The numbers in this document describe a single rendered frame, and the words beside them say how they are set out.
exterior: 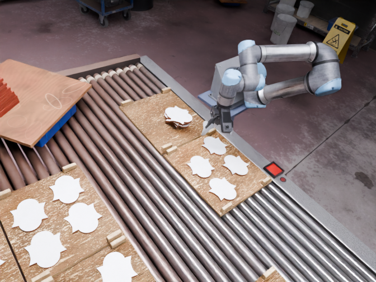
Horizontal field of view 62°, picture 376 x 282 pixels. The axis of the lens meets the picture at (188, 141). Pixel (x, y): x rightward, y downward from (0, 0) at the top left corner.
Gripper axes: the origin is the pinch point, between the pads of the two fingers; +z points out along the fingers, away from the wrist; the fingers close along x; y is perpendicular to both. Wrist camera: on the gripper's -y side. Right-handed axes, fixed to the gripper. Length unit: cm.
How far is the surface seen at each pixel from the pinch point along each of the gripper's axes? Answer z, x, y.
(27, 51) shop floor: 105, 139, 253
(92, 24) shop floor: 105, 68, 330
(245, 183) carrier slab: 7.9, -9.8, -23.8
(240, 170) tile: 6.9, -8.9, -16.9
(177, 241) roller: 10, 27, -48
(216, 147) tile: 7.1, -1.5, -0.8
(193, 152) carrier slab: 8.2, 11.1, -2.5
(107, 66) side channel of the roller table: 8, 51, 74
